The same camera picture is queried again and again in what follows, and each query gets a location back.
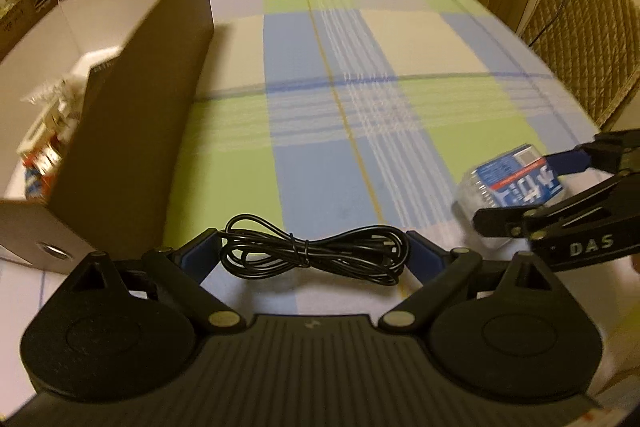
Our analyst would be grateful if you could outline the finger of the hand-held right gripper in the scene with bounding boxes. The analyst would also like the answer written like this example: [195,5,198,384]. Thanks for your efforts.
[472,172,640,238]
[544,129,640,178]

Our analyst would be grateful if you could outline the brown cardboard box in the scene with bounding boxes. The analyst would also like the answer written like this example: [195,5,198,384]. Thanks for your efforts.
[0,0,217,276]

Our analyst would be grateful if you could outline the bag of cotton swabs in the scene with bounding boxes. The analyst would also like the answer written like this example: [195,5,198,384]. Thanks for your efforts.
[22,74,83,108]

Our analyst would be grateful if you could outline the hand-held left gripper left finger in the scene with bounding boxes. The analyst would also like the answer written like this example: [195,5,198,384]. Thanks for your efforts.
[47,228,248,333]

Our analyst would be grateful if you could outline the open cardboard box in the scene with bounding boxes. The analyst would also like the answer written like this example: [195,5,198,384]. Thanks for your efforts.
[0,0,62,54]

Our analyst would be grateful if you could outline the clear box with blue label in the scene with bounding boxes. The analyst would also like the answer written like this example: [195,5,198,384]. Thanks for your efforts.
[452,143,569,251]

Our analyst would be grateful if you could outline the red candy packet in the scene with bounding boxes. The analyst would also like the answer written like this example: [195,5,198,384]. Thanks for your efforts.
[22,147,63,178]

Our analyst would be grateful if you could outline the chair with quilted cover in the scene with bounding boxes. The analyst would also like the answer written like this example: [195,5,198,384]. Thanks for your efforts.
[517,0,640,134]

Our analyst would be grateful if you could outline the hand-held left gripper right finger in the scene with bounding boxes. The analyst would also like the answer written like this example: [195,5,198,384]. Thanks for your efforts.
[377,229,571,333]

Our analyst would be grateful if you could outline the black product box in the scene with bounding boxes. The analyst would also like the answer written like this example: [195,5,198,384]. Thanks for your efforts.
[84,55,124,80]

